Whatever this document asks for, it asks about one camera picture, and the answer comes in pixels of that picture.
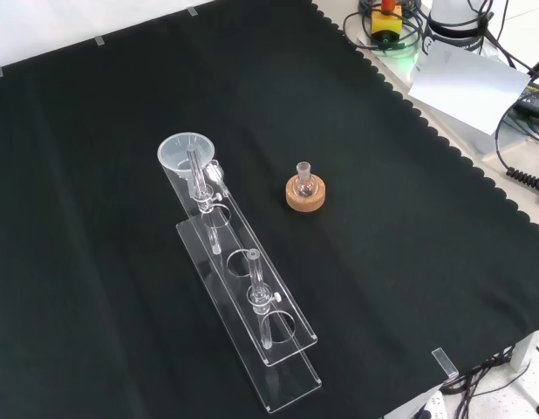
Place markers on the clear acrylic funnel stand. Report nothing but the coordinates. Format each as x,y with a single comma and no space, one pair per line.
245,305

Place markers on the clear plastic funnel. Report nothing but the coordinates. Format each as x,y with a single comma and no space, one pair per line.
175,150

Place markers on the small round-bottom glass flask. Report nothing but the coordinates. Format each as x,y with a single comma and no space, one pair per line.
305,185

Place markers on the black bench cloth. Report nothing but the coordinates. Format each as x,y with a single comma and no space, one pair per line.
383,270

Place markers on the yellow stop button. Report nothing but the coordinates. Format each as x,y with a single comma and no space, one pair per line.
385,19

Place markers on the clear plastic cloth clip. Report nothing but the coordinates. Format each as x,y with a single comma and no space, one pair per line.
444,362

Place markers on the white paper sheet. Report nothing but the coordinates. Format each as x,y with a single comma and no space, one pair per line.
470,87

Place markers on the white power strip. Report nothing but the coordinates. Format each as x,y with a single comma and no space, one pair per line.
433,406

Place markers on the black power adapter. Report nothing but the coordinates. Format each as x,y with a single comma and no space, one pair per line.
535,100

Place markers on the white table leg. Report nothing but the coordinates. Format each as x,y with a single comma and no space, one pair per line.
524,351

